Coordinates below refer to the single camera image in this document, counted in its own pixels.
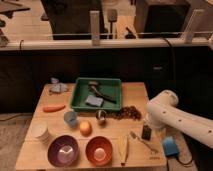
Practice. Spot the metal fork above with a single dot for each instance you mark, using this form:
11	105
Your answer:
149	146

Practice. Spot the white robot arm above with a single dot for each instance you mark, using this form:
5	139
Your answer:
162	110

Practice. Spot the black eraser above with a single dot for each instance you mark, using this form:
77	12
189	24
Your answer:
146	132

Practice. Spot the orange bowl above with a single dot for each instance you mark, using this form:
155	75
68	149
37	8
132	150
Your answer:
99	151

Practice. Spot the blue object on floor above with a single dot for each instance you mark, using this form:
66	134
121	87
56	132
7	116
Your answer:
170	147

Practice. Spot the small metal cup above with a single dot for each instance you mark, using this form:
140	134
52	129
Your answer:
101	117

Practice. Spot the dark brush in tray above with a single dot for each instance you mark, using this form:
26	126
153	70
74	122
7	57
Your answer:
94	88

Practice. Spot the white paper cup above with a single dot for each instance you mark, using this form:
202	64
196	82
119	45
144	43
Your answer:
41	132

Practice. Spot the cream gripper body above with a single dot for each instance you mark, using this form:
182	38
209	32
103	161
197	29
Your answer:
148	120

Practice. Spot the blue grey crumpled cloth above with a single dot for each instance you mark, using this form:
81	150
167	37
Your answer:
57	87

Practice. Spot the green plastic tray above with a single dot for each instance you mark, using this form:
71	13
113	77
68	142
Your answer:
109	86

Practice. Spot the blue cup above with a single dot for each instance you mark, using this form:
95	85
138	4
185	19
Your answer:
70	118

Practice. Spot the yellow banana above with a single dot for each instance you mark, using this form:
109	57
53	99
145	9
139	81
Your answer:
123	148

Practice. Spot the purple bowl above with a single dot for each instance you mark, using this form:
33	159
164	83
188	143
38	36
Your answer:
63	151

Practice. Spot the dark grape bunch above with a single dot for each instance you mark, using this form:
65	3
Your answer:
128	112

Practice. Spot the yellow orange fruit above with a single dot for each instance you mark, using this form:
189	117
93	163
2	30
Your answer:
85	128

